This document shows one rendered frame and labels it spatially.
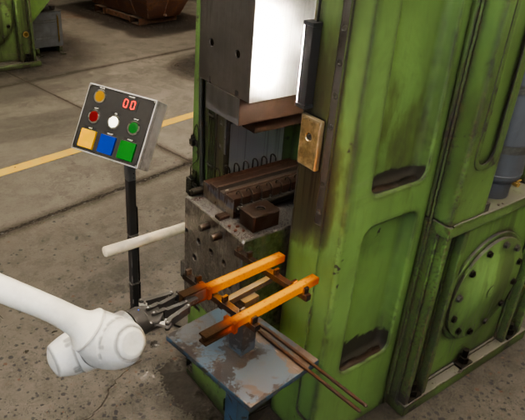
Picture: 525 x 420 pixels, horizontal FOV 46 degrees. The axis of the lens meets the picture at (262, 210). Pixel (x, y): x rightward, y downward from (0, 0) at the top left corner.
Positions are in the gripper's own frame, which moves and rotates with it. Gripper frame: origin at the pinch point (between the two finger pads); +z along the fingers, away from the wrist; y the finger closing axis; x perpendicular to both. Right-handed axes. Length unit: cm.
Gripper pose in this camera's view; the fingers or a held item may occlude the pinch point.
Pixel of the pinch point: (192, 295)
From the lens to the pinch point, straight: 169.2
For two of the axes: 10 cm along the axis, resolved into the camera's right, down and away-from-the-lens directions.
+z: 7.1, -2.8, 6.4
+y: 7.0, 4.0, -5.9
